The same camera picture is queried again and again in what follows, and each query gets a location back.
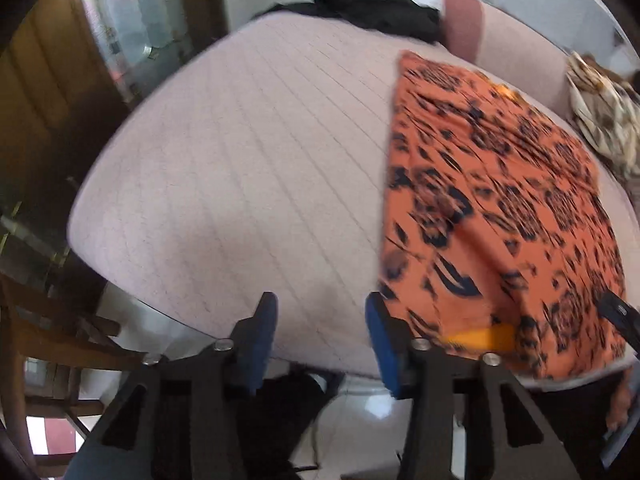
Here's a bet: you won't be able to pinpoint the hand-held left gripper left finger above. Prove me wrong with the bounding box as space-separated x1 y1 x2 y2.
65 291 279 480

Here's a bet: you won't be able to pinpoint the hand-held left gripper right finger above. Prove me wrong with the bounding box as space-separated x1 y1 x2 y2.
365 291 581 480

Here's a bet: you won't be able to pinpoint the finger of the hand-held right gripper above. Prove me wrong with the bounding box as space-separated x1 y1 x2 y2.
598 290 640 353

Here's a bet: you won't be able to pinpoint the orange black floral garment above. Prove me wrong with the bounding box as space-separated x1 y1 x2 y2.
376 50 629 380

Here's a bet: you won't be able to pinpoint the person's dark pants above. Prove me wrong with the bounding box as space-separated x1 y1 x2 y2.
235 371 346 480

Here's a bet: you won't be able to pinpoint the cream floral fleece blanket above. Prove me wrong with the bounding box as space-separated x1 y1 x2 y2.
565 51 640 182

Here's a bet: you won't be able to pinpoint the wooden chair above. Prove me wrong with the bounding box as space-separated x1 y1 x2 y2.
0 275 132 467

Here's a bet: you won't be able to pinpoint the wooden door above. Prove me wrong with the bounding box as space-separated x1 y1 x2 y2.
0 0 132 221

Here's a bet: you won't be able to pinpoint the black cloth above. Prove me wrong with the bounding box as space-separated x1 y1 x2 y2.
252 0 443 43

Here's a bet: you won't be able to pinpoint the frosted glass door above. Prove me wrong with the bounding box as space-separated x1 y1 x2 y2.
80 0 196 103

